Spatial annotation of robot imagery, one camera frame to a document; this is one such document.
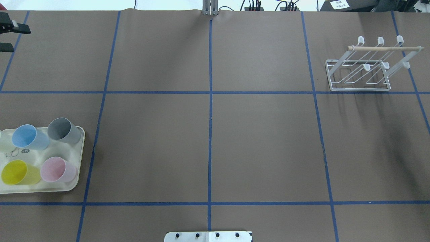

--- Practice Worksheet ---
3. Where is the pink plastic cup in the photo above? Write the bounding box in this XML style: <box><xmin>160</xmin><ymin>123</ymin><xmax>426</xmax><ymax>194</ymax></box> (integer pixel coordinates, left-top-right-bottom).
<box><xmin>40</xmin><ymin>157</ymin><xmax>77</xmax><ymax>183</ymax></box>

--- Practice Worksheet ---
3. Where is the cream plastic tray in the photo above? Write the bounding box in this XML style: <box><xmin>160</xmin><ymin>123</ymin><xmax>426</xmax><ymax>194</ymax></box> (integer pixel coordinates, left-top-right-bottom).
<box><xmin>0</xmin><ymin>126</ymin><xmax>85</xmax><ymax>194</ymax></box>

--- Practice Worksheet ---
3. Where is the black box with label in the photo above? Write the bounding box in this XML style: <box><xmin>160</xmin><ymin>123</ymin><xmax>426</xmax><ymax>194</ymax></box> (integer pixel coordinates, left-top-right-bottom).
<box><xmin>319</xmin><ymin>0</ymin><xmax>378</xmax><ymax>12</ymax></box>

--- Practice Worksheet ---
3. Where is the grey plastic cup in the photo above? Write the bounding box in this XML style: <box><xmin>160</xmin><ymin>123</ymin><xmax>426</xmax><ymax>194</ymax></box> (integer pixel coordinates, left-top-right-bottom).
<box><xmin>47</xmin><ymin>117</ymin><xmax>81</xmax><ymax>144</ymax></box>

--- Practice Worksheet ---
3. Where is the cream plastic cup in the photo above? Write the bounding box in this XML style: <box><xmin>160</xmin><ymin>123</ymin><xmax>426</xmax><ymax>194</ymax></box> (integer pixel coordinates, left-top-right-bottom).
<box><xmin>0</xmin><ymin>131</ymin><xmax>16</xmax><ymax>153</ymax></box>

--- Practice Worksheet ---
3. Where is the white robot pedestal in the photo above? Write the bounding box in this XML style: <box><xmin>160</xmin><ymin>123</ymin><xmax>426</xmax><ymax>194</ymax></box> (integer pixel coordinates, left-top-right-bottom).
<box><xmin>164</xmin><ymin>231</ymin><xmax>253</xmax><ymax>242</ymax></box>

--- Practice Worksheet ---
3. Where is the aluminium frame post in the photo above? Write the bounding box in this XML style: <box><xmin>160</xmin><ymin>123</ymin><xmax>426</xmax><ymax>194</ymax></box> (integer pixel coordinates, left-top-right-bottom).
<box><xmin>202</xmin><ymin>0</ymin><xmax>219</xmax><ymax>16</ymax></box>

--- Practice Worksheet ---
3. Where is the blue plastic cup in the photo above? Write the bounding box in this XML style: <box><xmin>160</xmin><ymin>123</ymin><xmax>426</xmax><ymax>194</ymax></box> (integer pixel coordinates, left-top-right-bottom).
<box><xmin>12</xmin><ymin>124</ymin><xmax>50</xmax><ymax>150</ymax></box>

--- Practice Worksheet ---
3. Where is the yellow plastic cup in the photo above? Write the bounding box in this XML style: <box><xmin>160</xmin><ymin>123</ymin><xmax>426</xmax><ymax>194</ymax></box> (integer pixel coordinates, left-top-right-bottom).
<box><xmin>1</xmin><ymin>160</ymin><xmax>41</xmax><ymax>186</ymax></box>

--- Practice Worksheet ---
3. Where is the white wire cup rack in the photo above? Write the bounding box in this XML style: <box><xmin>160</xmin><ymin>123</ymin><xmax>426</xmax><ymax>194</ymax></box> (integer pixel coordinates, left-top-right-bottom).
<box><xmin>325</xmin><ymin>35</ymin><xmax>425</xmax><ymax>91</ymax></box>

